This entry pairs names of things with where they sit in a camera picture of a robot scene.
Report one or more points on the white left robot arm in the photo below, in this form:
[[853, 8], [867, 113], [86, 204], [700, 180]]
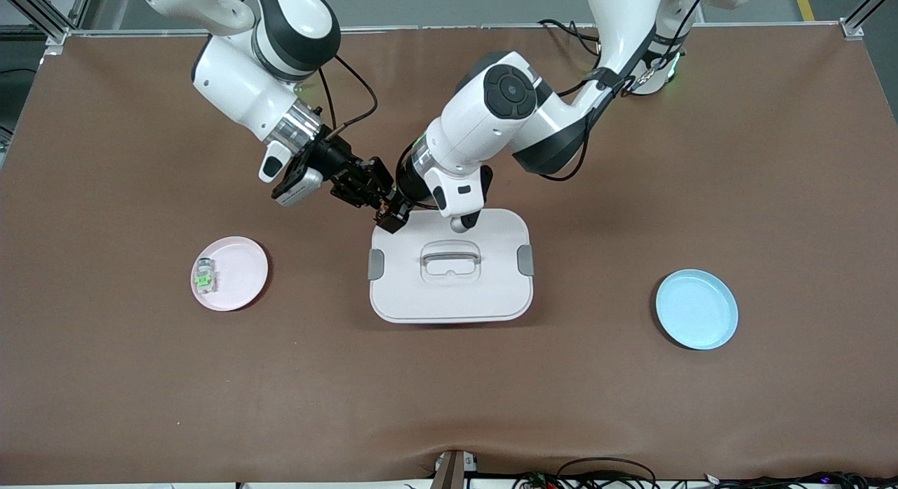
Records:
[[491, 117]]

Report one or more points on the green and clear switch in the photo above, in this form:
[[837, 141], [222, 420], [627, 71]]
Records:
[[205, 277]]

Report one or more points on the light blue round plate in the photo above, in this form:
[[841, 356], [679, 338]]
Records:
[[698, 310]]

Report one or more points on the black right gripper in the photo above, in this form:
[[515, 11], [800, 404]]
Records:
[[336, 160]]

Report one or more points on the brown table mat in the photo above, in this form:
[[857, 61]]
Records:
[[449, 405]]

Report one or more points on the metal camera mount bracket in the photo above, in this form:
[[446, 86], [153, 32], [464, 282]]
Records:
[[449, 475]]

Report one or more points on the pink round plate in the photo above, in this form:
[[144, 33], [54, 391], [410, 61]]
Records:
[[242, 275]]

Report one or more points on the aluminium frame post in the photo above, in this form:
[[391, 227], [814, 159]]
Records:
[[59, 33], [852, 27]]

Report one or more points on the storage box with white lid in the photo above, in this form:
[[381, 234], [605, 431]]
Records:
[[449, 299]]

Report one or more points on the grey box latch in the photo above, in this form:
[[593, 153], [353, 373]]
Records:
[[525, 259], [376, 264]]

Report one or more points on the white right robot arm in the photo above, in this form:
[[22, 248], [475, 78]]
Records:
[[238, 89]]

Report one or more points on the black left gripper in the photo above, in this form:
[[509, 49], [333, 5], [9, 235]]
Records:
[[407, 187]]

